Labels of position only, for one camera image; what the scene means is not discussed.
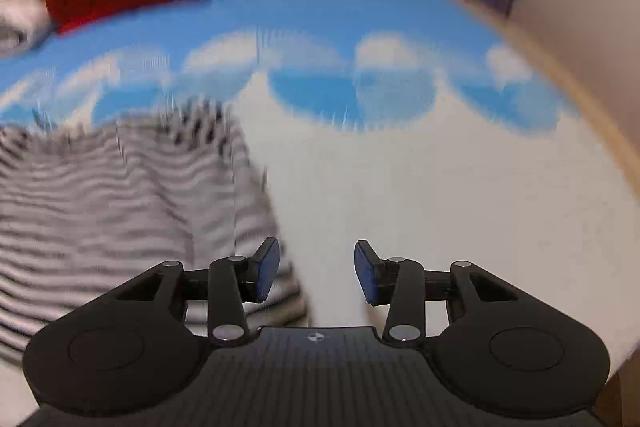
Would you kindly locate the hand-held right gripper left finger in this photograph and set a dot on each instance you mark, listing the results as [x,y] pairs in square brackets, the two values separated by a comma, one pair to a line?
[265,271]

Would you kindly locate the black white striped dress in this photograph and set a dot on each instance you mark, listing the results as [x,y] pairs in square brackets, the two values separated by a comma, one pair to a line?
[110,207]

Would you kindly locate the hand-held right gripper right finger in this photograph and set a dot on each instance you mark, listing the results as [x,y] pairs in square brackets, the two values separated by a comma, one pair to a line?
[366,274]

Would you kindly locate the blue white printed bed sheet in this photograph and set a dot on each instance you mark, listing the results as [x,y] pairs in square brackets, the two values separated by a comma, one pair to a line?
[410,177]

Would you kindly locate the folded white fleece blanket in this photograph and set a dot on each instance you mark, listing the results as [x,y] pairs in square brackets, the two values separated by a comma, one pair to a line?
[22,2]

